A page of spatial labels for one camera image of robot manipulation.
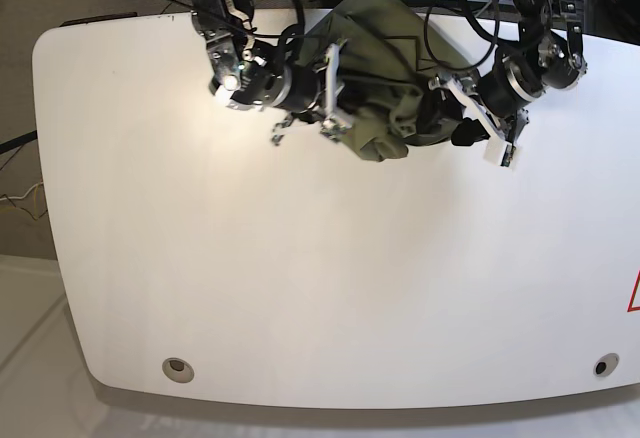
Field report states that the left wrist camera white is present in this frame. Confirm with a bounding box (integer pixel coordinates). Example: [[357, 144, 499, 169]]
[[483, 138, 519, 169]]

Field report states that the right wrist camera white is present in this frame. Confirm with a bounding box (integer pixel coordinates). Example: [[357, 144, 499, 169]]
[[320, 115, 352, 143]]

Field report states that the black looped cable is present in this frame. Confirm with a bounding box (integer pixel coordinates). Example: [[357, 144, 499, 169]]
[[422, 0, 501, 72]]

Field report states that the left table grommet hole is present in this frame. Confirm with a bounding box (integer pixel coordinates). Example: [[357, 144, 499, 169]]
[[162, 358, 195, 384]]

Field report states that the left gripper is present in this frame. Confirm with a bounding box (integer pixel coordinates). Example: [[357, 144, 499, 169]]
[[428, 73, 529, 147]]

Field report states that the right table grommet hole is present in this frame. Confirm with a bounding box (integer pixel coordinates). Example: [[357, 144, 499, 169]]
[[593, 353, 620, 378]]

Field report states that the olive green T-shirt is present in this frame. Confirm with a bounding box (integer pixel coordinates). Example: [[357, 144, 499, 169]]
[[298, 0, 468, 162]]

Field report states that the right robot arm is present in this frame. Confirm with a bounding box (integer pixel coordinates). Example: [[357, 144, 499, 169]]
[[191, 0, 355, 145]]

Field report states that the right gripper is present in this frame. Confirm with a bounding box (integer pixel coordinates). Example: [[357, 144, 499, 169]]
[[269, 41, 353, 146]]

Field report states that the table grommet hole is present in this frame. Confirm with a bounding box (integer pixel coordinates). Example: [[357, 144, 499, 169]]
[[593, 353, 620, 378], [162, 358, 195, 384]]

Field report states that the yellow cable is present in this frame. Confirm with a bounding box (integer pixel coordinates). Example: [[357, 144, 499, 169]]
[[0, 182, 49, 224]]

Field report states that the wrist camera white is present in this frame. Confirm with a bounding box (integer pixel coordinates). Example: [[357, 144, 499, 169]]
[[320, 115, 352, 143], [483, 138, 519, 169]]

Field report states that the red triangle warning sticker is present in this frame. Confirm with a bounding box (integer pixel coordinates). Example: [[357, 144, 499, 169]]
[[627, 273, 640, 312]]

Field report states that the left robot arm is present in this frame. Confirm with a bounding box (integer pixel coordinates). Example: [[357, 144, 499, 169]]
[[420, 0, 587, 150]]

